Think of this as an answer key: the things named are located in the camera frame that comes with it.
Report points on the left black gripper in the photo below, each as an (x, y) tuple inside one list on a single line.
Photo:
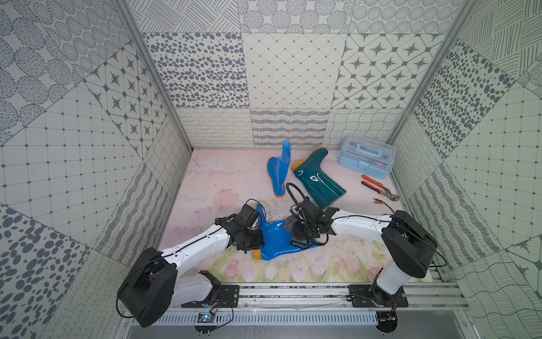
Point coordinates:
[(253, 229)]

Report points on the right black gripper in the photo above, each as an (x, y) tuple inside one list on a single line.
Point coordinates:
[(300, 224)]

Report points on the grey blue microfibre cloth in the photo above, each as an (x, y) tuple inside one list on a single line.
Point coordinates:
[(303, 237)]

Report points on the blue rubber boot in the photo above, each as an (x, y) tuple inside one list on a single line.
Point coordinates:
[(278, 168), (279, 237)]

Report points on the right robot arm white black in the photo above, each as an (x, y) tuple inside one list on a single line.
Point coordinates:
[(411, 247)]

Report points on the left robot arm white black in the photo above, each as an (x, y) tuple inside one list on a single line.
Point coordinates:
[(158, 280)]

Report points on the green rubber boot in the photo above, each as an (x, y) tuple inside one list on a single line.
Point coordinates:
[(323, 189)]

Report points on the light blue plastic toolbox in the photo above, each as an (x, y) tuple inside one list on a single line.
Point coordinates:
[(373, 158)]

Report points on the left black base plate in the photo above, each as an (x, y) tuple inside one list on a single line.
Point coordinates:
[(225, 295)]

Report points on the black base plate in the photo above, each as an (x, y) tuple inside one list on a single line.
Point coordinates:
[(225, 295), (365, 296)]

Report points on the orange handled pliers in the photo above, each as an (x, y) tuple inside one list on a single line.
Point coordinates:
[(379, 188)]

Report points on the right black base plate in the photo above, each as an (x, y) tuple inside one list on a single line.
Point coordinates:
[(365, 296)]

